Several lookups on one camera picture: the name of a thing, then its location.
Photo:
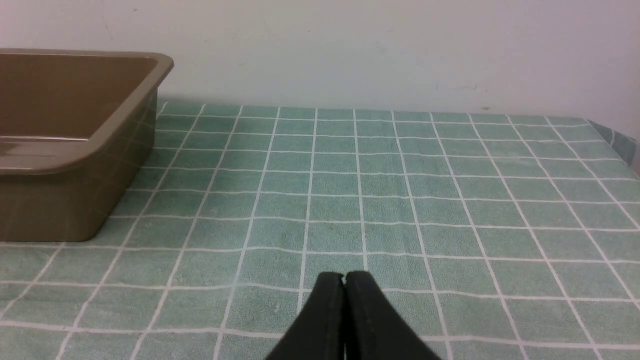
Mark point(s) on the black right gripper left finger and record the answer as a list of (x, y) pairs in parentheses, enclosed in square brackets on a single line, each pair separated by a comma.
[(316, 333)]

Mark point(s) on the olive plastic storage bin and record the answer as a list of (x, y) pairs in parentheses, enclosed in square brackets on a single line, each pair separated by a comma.
[(75, 128)]

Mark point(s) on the green checkered tablecloth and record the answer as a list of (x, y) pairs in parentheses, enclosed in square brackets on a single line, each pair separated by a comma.
[(494, 236)]

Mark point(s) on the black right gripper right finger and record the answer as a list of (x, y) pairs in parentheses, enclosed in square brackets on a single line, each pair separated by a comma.
[(375, 330)]

